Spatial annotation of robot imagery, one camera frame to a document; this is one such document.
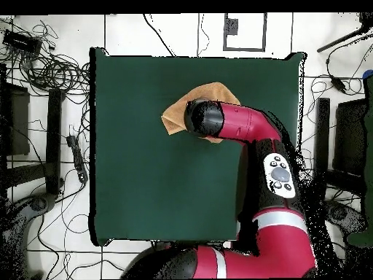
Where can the small blue round object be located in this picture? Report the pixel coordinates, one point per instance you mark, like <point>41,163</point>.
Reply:
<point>368,73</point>

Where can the black box device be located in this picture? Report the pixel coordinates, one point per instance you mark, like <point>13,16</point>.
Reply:
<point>22,42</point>

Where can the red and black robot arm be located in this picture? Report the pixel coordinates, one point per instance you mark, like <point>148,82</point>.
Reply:
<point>247,122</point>

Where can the dark grey square plate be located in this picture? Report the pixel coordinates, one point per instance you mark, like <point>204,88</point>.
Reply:
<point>232,26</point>

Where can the black power adapter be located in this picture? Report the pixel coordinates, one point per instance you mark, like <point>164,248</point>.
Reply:
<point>338,83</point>

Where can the black flat panel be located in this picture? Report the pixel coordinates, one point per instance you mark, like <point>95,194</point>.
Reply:
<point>349,137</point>
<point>17,122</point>

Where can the tan terry cloth towel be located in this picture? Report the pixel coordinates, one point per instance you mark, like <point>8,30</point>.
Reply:
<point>204,92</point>

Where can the black power strip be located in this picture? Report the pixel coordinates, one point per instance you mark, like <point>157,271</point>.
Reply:
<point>78,159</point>

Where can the grey square floor frame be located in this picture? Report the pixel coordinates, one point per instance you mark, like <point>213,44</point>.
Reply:
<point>225,40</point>

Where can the dark green table cloth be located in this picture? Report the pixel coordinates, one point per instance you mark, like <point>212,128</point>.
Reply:
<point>145,189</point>

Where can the black tripod leg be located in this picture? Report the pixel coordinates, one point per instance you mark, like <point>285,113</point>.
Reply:
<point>341,39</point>

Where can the grey swivel chair base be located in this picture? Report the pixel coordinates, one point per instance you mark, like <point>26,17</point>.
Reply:
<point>38,203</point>
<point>341,214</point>

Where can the black stand bar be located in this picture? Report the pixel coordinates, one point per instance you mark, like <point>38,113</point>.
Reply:
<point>323,131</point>
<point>54,140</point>

